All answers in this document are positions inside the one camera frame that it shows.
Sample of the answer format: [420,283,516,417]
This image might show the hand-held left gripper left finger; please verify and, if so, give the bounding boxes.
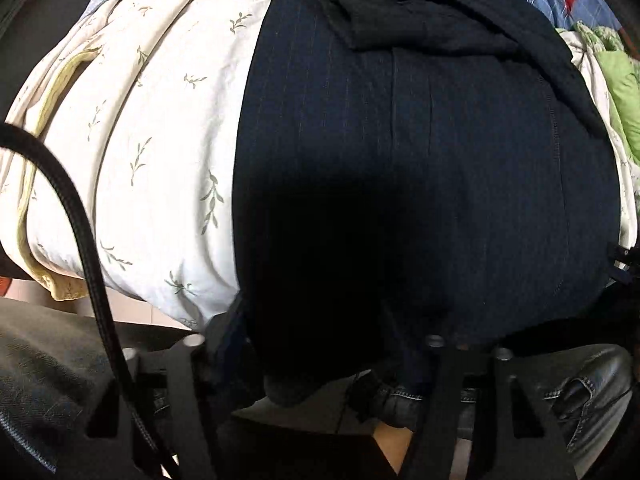
[85,297,252,480]

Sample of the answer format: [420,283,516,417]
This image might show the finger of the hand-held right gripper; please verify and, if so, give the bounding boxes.
[606,241,640,287]

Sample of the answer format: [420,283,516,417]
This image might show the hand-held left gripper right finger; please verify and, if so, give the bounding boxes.
[404,335,577,480]

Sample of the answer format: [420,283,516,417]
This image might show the dark navy zip jacket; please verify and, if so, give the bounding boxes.
[232,0,623,406]

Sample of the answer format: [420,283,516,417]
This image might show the grey denim jeans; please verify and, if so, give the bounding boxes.
[370,344,637,477]

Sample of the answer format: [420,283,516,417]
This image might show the green patterned blanket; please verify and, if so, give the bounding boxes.
[574,20,640,162]

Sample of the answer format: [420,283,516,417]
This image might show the grey woven cloth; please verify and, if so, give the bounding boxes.
[0,300,132,480]

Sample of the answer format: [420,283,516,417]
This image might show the white floral quilt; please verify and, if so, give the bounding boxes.
[0,0,640,332]

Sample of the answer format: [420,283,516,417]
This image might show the black braided cable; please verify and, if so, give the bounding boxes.
[0,122,182,480]

